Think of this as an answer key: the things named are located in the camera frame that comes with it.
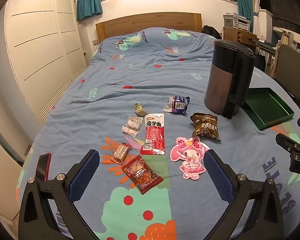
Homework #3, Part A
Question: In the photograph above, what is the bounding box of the white wardrobe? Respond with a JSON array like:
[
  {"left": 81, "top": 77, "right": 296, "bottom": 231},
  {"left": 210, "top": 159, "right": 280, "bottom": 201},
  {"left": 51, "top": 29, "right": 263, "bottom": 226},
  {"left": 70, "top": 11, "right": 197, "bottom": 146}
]
[{"left": 4, "top": 0, "right": 87, "bottom": 124}]

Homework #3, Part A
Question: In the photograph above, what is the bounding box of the grey chair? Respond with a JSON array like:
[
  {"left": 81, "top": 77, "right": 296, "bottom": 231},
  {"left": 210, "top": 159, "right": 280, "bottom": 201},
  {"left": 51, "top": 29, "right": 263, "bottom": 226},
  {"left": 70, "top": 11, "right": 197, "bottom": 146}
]
[{"left": 272, "top": 44, "right": 300, "bottom": 110}]

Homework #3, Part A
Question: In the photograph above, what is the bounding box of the wooden dresser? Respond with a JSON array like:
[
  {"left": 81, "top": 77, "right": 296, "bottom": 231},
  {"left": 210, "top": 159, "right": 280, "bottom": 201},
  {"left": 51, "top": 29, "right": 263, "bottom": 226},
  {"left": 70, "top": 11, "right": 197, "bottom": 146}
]
[{"left": 222, "top": 26, "right": 258, "bottom": 48}]

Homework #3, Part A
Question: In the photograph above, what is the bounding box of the dark blue bag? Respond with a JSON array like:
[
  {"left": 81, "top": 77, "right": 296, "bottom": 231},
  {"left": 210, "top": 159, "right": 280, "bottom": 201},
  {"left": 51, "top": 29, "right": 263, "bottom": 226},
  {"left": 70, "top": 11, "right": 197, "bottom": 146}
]
[{"left": 252, "top": 50, "right": 267, "bottom": 73}]

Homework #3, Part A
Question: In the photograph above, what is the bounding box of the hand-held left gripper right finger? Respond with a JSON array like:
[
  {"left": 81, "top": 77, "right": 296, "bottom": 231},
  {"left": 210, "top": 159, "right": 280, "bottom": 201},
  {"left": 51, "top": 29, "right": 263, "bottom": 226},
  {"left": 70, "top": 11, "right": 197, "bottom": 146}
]
[{"left": 203, "top": 149, "right": 285, "bottom": 240}]

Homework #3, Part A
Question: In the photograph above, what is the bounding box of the small white candy packet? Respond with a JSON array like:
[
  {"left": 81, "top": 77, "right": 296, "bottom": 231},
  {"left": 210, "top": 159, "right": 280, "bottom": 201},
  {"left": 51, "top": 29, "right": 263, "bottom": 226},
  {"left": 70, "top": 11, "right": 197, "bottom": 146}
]
[{"left": 122, "top": 115, "right": 143, "bottom": 137}]

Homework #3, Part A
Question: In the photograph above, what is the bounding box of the small brown wafer packet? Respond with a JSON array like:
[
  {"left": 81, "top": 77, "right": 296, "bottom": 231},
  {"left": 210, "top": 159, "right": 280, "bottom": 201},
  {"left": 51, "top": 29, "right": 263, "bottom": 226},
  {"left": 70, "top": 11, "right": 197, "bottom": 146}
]
[{"left": 111, "top": 142, "right": 132, "bottom": 165}]

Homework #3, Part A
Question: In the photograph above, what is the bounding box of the black backpack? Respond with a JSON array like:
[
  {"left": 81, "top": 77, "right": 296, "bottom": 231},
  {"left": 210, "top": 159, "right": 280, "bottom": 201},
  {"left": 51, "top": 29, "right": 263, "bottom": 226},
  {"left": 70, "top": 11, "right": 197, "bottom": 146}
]
[{"left": 202, "top": 25, "right": 223, "bottom": 40}]

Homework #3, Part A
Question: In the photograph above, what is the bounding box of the dark red snack packet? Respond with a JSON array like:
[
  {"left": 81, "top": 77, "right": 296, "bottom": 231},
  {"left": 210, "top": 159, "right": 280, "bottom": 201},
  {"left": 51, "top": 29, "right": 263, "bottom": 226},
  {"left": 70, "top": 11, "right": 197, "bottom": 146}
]
[{"left": 121, "top": 155, "right": 164, "bottom": 195}]

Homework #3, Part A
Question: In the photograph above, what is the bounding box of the pink cartoon character packet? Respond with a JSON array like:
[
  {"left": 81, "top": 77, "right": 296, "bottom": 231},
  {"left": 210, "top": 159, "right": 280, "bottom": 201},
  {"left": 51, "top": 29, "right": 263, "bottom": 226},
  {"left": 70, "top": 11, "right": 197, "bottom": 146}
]
[{"left": 170, "top": 137, "right": 210, "bottom": 180}]

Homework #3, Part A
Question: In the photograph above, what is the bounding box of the white printer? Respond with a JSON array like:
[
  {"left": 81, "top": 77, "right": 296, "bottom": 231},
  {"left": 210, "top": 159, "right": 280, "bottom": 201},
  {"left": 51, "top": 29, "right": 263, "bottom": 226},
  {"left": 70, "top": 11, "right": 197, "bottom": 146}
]
[{"left": 223, "top": 14, "right": 250, "bottom": 32}]

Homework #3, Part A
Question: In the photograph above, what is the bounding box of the beige braided rope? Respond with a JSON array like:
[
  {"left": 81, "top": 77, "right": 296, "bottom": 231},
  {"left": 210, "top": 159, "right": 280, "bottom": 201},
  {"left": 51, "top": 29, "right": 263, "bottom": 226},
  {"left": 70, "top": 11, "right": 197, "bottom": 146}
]
[{"left": 269, "top": 52, "right": 280, "bottom": 79}]

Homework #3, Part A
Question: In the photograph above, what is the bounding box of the brown oat snack packet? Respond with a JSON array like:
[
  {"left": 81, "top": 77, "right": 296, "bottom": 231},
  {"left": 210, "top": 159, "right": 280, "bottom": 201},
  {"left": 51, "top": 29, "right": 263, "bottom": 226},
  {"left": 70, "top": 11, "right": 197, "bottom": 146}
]
[{"left": 190, "top": 112, "right": 222, "bottom": 142}]

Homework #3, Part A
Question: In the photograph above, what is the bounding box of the wooden bed headboard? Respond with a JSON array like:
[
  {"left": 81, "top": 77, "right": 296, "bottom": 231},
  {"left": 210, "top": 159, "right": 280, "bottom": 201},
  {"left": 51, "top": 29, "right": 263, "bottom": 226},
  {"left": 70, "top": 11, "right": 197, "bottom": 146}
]
[{"left": 95, "top": 13, "right": 202, "bottom": 43}]

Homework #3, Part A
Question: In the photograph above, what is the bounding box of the green tray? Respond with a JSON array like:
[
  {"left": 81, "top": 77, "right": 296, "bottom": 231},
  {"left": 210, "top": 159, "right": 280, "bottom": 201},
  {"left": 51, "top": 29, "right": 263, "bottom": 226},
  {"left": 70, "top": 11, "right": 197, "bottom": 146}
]
[{"left": 242, "top": 87, "right": 295, "bottom": 131}]

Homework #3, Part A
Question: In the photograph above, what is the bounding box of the blue and white snack packet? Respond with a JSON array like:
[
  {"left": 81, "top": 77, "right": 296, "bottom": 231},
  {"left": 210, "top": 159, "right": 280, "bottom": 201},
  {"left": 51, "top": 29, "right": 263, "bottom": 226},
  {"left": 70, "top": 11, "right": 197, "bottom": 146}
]
[{"left": 163, "top": 95, "right": 190, "bottom": 114}]

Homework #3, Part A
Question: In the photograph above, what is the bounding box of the white curtain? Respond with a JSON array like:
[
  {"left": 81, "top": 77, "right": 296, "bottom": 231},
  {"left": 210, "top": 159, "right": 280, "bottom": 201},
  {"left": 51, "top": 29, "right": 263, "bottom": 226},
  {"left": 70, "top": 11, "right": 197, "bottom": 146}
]
[{"left": 251, "top": 9, "right": 261, "bottom": 34}]

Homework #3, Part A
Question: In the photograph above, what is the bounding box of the red and white snack packet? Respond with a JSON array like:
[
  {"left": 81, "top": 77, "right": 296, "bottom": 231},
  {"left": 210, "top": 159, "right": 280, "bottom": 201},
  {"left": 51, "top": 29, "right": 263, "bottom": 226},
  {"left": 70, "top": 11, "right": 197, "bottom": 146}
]
[{"left": 140, "top": 113, "right": 165, "bottom": 155}]

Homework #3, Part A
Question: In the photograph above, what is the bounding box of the olive green snack packet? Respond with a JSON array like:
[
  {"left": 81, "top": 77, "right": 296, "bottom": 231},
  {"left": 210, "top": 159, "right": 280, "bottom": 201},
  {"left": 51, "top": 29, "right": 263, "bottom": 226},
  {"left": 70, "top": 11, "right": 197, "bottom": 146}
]
[{"left": 134, "top": 103, "right": 147, "bottom": 117}]

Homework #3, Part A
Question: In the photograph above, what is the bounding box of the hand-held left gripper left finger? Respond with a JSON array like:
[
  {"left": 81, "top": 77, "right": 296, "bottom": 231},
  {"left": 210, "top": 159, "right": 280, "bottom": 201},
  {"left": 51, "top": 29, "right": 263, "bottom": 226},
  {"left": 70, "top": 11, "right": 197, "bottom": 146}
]
[{"left": 18, "top": 149, "right": 100, "bottom": 240}]

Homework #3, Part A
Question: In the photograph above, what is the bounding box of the red smartphone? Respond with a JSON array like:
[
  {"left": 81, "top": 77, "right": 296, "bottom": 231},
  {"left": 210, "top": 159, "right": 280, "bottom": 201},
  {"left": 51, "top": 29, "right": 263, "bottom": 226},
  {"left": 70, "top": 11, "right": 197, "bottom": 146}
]
[{"left": 36, "top": 153, "right": 52, "bottom": 182}]

